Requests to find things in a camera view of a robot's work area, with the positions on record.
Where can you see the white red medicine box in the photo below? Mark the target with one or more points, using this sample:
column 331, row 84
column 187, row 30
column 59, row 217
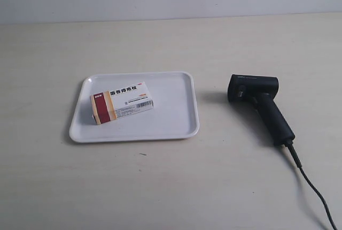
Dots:
column 112, row 105

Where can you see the black handheld barcode scanner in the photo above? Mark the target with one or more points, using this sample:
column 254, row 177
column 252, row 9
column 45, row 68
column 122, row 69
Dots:
column 260, row 91

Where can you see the white plastic tray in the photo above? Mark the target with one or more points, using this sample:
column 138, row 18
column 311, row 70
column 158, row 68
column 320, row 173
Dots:
column 174, row 115

